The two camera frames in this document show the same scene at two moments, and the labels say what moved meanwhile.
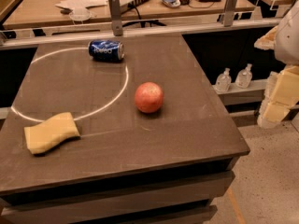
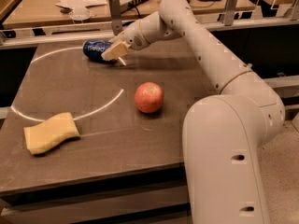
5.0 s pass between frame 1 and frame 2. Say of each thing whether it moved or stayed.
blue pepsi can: moved
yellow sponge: stayed
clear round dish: stayed
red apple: stayed
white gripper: moved
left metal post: stayed
